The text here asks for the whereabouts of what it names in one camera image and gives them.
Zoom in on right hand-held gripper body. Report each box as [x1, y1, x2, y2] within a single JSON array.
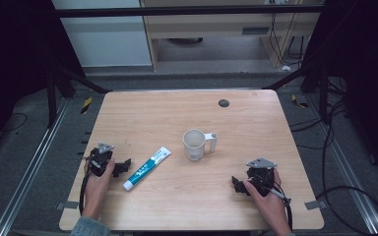
[[245, 157, 279, 198]]

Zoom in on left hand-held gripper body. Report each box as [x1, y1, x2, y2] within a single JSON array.
[[88, 141, 116, 178]]

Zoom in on white and teal toothpaste tube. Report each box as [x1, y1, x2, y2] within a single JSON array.
[[122, 146, 172, 192]]

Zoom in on white cup with handle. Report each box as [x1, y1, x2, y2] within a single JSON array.
[[182, 128, 219, 162]]

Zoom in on person's right hand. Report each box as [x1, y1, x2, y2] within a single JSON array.
[[243, 168, 284, 227]]

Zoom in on person's left hand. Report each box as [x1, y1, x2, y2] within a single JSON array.
[[83, 158, 116, 218]]

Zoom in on yellow and black tape strip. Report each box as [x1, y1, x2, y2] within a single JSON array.
[[290, 93, 310, 109], [80, 96, 94, 115]]

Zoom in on black metal stand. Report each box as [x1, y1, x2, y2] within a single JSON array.
[[44, 58, 113, 130], [261, 60, 331, 125]]

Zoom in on white cabinet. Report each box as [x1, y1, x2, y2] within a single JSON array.
[[50, 0, 154, 69]]

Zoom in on dark curtain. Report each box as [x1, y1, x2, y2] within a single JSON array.
[[0, 0, 87, 161], [300, 0, 378, 185]]

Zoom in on light wooden desk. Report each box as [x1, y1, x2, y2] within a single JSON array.
[[139, 0, 324, 71]]

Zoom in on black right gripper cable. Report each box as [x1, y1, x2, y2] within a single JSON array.
[[263, 183, 294, 232]]

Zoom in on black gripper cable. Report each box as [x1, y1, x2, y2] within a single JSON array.
[[263, 183, 294, 232], [78, 170, 93, 216]]

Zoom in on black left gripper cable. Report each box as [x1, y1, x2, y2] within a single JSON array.
[[78, 170, 93, 216]]

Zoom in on grey metal table bracket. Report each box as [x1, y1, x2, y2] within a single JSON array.
[[56, 200, 80, 211], [303, 199, 329, 211]]

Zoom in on black floor cable loop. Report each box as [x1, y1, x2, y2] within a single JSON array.
[[288, 97, 378, 236]]

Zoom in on aluminium floor rail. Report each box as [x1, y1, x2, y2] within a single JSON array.
[[304, 93, 378, 236], [0, 97, 71, 236]]

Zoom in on thin black floor cable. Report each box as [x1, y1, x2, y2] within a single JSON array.
[[0, 112, 29, 134]]

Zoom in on black hanging desk cables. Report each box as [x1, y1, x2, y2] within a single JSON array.
[[268, 12, 311, 67]]

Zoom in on black horizontal frame bar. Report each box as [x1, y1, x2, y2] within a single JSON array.
[[51, 3, 327, 19]]

